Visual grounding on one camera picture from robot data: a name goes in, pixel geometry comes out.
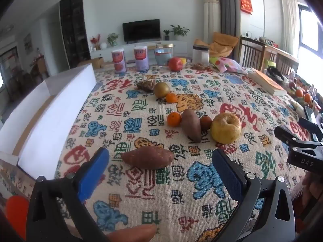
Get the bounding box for white standing air conditioner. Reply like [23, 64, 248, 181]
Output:
[202, 0, 221, 56]

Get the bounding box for grey curtain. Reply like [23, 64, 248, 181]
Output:
[212, 0, 240, 38]

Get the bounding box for floral fabric bag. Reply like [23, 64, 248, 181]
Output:
[209, 57, 249, 75]

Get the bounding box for pile of brown dried snacks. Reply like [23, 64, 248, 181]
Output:
[190, 63, 215, 71]

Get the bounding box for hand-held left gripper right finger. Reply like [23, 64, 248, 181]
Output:
[212, 148, 296, 242]

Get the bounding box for yellow lounge chair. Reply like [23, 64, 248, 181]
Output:
[194, 32, 239, 57]

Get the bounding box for white curtain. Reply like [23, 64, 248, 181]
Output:
[280, 0, 301, 56]

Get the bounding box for white television cabinet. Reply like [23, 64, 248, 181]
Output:
[90, 40, 188, 61]

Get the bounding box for right red-label can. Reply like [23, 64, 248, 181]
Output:
[134, 46, 149, 71]

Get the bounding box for white cardboard box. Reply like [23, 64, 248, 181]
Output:
[0, 64, 98, 179]

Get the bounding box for red apple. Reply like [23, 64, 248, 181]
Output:
[169, 57, 182, 71]

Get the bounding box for red-label can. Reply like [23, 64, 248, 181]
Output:
[111, 49, 127, 74]
[134, 46, 149, 71]

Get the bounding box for left red-label can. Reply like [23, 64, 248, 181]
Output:
[111, 49, 127, 74]

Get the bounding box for red wall hanging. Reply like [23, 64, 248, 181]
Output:
[239, 0, 253, 15]

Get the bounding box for large leafy potted plant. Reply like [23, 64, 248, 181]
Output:
[170, 25, 190, 41]

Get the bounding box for dining table with chairs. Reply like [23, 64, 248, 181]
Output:
[10, 53, 49, 94]

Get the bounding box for person's left hand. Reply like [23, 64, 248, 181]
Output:
[102, 223, 158, 242]

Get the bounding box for orange fuzzy clothing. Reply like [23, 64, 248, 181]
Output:
[5, 195, 29, 240]

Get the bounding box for dark glass display cabinet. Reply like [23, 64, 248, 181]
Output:
[59, 0, 91, 68]

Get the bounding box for purple sweet potato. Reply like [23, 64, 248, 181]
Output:
[121, 147, 174, 170]
[181, 109, 203, 143]

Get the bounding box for potted green plant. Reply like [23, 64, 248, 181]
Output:
[107, 33, 120, 47]

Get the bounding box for green-brown pear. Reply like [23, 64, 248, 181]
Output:
[153, 81, 170, 99]

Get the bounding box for framed wall picture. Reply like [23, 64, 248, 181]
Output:
[24, 33, 33, 54]

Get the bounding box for bright window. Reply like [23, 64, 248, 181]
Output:
[298, 4, 323, 63]

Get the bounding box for small brown round fruit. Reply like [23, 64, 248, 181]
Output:
[200, 116, 213, 131]

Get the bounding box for black television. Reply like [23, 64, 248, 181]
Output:
[123, 19, 161, 43]

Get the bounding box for brown cardboard box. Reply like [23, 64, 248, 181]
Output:
[83, 57, 105, 69]

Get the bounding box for person's right hand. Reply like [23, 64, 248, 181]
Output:
[303, 173, 323, 207]

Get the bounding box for wrinkled yellow apple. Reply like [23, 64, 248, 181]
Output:
[211, 113, 242, 145]

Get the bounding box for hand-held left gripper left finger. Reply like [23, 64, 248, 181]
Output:
[26, 147, 111, 242]

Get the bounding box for red flowers in vase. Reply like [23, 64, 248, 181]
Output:
[90, 35, 101, 51]

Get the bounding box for glass jar with gold lid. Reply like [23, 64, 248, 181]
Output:
[154, 43, 174, 67]

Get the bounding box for patterned woven tablecloth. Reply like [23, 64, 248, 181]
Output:
[0, 66, 323, 242]

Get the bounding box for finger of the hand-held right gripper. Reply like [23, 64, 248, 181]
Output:
[298, 105, 323, 141]
[274, 125, 323, 154]

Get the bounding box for clear jar with black lid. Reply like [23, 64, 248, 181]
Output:
[192, 45, 210, 66]

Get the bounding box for thick paperback book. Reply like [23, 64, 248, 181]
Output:
[247, 71, 288, 96]

